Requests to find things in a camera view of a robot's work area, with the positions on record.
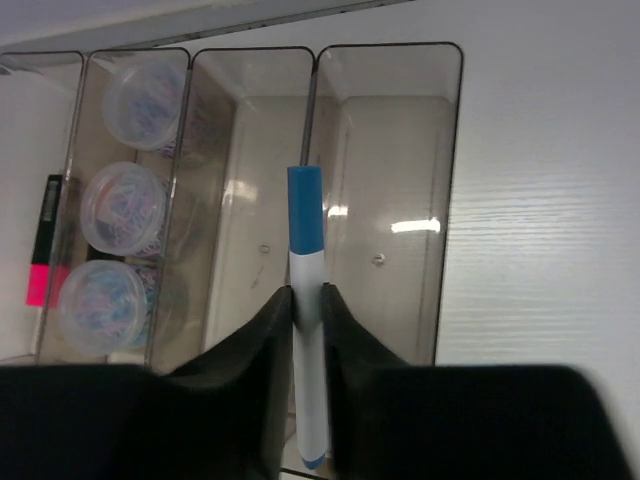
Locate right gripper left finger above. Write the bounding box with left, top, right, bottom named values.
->
left=1, top=287, right=293, bottom=479

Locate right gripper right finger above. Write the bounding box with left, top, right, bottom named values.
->
left=320, top=284, right=633, bottom=479

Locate clear paperclip jar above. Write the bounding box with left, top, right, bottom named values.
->
left=80, top=162, right=167, bottom=260
left=101, top=59, right=186, bottom=157
left=58, top=260, right=148, bottom=356

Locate pink black highlighter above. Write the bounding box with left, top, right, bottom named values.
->
left=25, top=174, right=63, bottom=307

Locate blue cap whiteboard marker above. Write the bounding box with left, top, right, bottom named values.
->
left=287, top=166, right=330, bottom=470

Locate clear four-compartment organizer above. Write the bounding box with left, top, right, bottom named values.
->
left=1, top=42, right=463, bottom=372

